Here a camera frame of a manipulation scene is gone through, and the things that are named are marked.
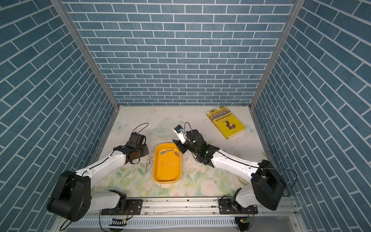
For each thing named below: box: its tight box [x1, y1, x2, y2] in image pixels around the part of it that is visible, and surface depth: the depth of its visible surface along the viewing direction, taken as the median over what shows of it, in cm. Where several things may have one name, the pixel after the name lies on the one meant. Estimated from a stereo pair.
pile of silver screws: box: [159, 148, 180, 157], surface depth 95 cm
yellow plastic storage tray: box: [152, 142, 183, 184], surface depth 90 cm
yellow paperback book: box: [206, 105, 247, 140], surface depth 110 cm
